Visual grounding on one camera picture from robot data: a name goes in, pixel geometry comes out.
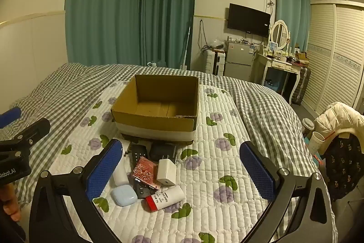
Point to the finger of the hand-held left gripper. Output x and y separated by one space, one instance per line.
37 129
10 115

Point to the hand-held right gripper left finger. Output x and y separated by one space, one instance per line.
103 170

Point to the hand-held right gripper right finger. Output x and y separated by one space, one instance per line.
257 171

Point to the white bottle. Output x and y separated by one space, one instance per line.
121 176

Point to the light blue earbuds case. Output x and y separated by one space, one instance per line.
123 196

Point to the pink floral card case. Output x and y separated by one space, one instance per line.
145 173

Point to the small black remote control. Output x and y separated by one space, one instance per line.
141 192

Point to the black charger box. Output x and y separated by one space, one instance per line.
162 152

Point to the white charger adapter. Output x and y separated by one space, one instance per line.
167 171

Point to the white tube with red label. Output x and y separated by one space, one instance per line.
166 197

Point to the brown cardboard box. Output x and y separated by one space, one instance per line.
159 106

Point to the person's left hand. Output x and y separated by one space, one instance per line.
11 203

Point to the quilted floral mat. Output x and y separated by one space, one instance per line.
216 174

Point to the white cup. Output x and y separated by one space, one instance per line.
315 142

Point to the lidded jar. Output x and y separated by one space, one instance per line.
308 126

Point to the blue basket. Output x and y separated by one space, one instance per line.
271 85

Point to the dark patterned garment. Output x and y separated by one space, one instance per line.
345 166

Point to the dark suitcase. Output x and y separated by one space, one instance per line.
301 86

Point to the white puffer jacket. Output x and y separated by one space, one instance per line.
341 117

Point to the white dressing table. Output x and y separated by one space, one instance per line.
277 63

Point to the silver fridge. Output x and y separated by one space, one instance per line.
239 60

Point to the white slatted wardrobe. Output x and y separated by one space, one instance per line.
332 55

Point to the white oval mirror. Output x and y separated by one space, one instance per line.
279 32

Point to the wide green curtain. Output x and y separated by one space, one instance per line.
113 9

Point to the white pole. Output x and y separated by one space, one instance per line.
186 43

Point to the narrow green curtain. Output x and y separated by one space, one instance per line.
290 9

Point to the blue picture frame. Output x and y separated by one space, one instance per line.
273 46

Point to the black wall television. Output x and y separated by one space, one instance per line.
247 19

